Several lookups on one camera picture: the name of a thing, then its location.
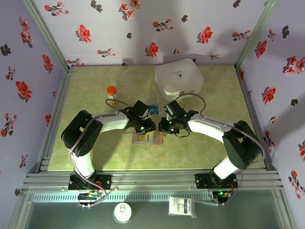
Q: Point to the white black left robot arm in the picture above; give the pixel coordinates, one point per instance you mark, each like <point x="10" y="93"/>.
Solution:
<point x="112" y="124"/>

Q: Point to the brown box with blue tray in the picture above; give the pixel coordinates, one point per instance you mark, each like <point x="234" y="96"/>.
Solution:
<point x="158" y="141"/>

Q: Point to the white tissue packet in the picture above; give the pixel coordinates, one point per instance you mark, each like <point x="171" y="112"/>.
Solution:
<point x="182" y="207"/>

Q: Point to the aluminium side rail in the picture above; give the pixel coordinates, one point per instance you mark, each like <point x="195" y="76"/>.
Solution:
<point x="254" y="119"/>
<point x="62" y="95"/>

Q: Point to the orange cap pill bottle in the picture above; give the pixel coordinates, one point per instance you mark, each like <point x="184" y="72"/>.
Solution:
<point x="112" y="91"/>

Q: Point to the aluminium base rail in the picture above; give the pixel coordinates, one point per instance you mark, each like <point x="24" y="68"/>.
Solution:
<point x="152" y="179"/>

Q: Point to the yellow blue credit card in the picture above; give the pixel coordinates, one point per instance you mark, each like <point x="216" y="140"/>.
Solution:
<point x="143" y="138"/>

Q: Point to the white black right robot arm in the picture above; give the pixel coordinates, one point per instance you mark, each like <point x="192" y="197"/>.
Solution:
<point x="205" y="128"/>

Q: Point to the clear plastic tray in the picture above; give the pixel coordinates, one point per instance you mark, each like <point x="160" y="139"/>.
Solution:
<point x="150" y="96"/>

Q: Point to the translucent white storage case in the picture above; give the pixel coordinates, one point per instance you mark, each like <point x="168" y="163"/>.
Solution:
<point x="181" y="76"/>

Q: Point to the white pull tab can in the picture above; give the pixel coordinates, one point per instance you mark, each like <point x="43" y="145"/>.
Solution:
<point x="122" y="212"/>

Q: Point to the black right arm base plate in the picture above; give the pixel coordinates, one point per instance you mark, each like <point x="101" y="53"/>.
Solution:
<point x="202" y="180"/>

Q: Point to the aluminium corner post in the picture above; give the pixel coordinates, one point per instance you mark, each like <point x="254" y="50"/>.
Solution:
<point x="49" y="35"/>
<point x="254" y="35"/>

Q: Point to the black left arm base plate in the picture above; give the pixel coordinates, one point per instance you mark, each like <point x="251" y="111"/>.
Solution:
<point x="104" y="181"/>

